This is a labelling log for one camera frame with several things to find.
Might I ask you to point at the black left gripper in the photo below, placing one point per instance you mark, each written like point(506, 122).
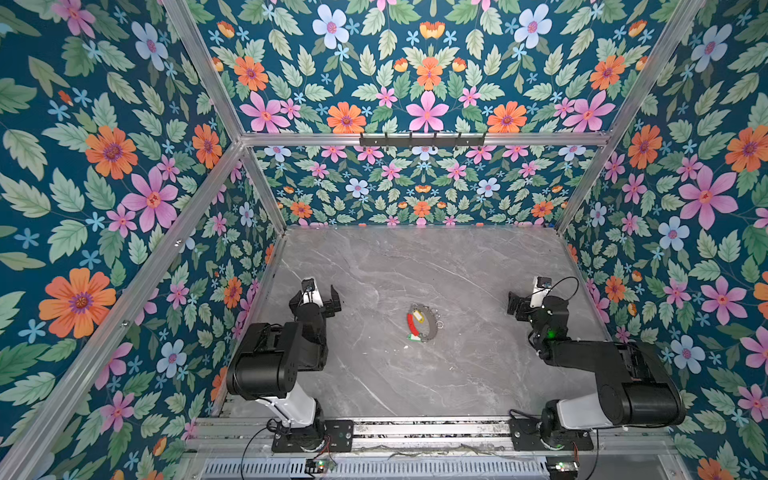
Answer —
point(327, 302)

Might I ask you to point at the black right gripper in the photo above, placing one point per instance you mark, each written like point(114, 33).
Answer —
point(519, 303)

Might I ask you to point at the silver metal keyring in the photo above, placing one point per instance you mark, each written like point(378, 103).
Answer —
point(432, 324)

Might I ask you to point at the red key tag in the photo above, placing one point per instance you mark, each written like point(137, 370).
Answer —
point(413, 325)

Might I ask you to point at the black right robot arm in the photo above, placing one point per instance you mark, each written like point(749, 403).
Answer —
point(632, 388)

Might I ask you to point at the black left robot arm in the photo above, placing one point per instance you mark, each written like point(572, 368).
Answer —
point(267, 362)

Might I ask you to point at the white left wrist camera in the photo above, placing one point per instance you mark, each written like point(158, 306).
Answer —
point(310, 293)

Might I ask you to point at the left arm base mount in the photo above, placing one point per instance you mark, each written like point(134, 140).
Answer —
point(312, 435)

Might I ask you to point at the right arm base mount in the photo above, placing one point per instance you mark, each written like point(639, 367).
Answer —
point(530, 432)

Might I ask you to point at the white perforated cable duct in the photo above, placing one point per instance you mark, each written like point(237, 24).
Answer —
point(376, 468)

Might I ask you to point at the black wall hook rail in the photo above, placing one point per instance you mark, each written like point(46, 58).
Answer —
point(407, 140)

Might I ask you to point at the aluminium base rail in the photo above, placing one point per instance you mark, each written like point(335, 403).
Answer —
point(490, 434)

